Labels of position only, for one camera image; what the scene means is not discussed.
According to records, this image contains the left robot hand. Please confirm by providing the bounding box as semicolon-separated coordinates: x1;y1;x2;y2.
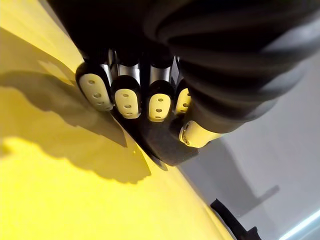
46;0;320;149

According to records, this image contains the black plastic housing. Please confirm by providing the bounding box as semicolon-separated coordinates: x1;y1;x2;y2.
109;109;200;172

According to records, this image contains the yellow shelf board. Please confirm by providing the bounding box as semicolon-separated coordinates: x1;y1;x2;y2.
0;0;235;240

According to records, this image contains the black shelf bracket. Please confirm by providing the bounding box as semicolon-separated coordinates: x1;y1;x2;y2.
210;198;260;240

